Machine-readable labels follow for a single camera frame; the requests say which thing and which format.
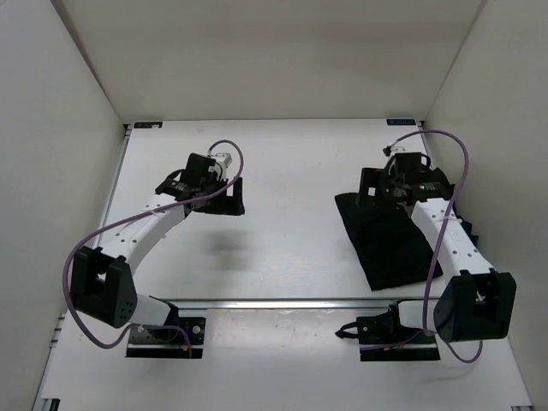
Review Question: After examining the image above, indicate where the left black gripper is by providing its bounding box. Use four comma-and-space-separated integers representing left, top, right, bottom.
196, 173, 245, 213

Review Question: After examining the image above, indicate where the black pleated skirt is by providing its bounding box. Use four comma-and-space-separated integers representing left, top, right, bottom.
334, 169, 480, 293

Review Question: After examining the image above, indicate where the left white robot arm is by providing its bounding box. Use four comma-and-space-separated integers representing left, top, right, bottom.
64, 152, 245, 341

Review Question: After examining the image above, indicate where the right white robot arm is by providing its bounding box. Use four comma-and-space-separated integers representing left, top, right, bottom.
335, 152, 516, 343

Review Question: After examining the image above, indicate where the right blue table label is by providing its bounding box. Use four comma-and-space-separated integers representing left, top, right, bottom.
386, 118, 416, 127

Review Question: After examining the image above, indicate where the blue table label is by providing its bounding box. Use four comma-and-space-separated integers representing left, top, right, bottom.
133, 122, 163, 129
386, 118, 416, 127

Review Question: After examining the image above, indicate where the left blue table label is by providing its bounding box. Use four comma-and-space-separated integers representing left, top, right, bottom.
133, 122, 163, 129

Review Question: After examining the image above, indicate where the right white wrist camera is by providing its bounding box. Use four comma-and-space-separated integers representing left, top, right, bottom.
382, 145, 406, 158

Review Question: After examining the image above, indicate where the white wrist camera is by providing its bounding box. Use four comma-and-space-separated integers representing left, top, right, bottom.
382, 145, 406, 158
207, 151, 232, 180

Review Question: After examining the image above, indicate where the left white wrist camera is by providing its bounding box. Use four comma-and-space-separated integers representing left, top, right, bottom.
207, 151, 232, 180

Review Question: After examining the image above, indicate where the aluminium table rail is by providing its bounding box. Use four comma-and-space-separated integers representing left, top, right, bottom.
170, 299, 399, 311

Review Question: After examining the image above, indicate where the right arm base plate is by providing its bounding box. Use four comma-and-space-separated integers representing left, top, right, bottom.
356, 312, 440, 362

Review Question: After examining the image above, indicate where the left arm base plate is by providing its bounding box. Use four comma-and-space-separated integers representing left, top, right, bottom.
126, 309, 206, 360

